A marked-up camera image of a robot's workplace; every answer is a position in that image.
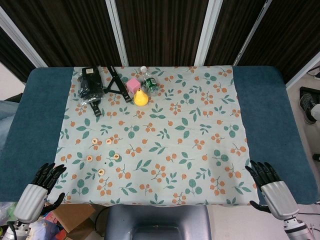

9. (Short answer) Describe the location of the black grey right robot hand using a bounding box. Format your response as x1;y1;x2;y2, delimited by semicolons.
244;160;300;221

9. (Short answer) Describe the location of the black grey left robot hand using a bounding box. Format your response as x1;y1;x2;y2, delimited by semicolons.
13;162;68;224

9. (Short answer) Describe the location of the clear bag with green items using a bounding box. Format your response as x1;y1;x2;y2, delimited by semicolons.
0;201;20;222

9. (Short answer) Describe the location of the brown cardboard box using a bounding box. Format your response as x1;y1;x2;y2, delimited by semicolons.
51;202;97;240

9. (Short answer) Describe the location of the teal blue table cover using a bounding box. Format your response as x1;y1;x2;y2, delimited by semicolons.
0;65;320;205

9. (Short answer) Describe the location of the person leg in jeans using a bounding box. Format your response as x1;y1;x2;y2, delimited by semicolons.
0;98;23;151

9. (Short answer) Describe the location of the black patterned sneaker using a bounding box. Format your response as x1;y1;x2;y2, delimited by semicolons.
298;86;318;125

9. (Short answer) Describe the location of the black folding stand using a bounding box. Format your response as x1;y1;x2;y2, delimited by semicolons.
89;65;133;118

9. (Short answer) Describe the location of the floral berry print tablecloth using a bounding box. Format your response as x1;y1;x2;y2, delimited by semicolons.
46;65;260;207

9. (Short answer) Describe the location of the black plastic packaged bag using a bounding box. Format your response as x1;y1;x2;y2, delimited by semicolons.
77;66;105;105

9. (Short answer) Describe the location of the yellow plastic pear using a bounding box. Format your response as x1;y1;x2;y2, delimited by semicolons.
133;87;150;107

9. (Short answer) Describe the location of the pink foam cube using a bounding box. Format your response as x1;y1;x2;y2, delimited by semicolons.
126;79;141;95

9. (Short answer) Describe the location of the clear plastic water bottle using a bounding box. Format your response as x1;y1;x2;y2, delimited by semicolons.
139;65;161;97

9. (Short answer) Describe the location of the dark screen panel white frame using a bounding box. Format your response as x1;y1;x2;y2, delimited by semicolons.
0;0;126;68
194;0;273;67
106;0;216;67
233;0;320;90
0;24;36;83

